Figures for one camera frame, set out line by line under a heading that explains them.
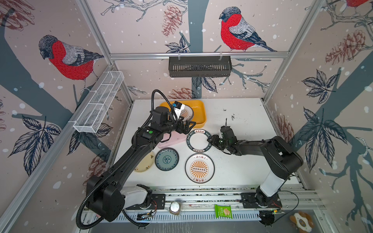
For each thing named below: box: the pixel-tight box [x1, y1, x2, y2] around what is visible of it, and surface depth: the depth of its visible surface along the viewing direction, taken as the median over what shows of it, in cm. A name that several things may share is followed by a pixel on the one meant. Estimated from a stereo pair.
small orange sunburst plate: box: [179, 104, 194, 122], surface depth 109 cm
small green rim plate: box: [186, 129, 212, 153], surface depth 98 cm
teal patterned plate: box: [154, 147, 180, 172], surface depth 90 cm
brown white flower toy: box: [289, 211, 315, 233], surface depth 67 cm
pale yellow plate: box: [134, 151, 155, 173], surface depth 87 cm
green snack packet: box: [214, 204, 233, 219], surface depth 71 cm
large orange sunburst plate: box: [184, 152, 216, 184], surface depth 87 cm
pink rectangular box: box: [158, 131, 187, 149], surface depth 94 cm
